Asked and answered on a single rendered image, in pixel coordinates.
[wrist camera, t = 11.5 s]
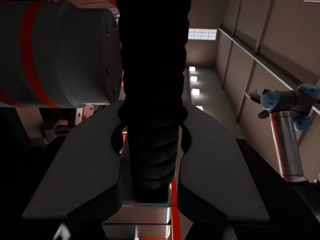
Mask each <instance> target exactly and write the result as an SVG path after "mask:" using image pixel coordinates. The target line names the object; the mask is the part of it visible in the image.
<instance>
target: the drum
mask: <svg viewBox="0 0 320 240"><path fill-rule="evenodd" d="M120 51H121V42H120V38H119V29H118V25H117V22H116V19H115V16H114V14H113V13H112V12H111V11H110V10H109V9H93V8H78V7H77V6H76V5H75V4H73V3H71V2H52V1H13V0H0V107H18V108H60V109H64V108H77V109H80V108H83V107H85V106H86V105H87V104H96V105H110V104H112V103H114V102H116V101H117V100H118V99H119V96H120V90H121V85H122V65H121V53H120Z"/></svg>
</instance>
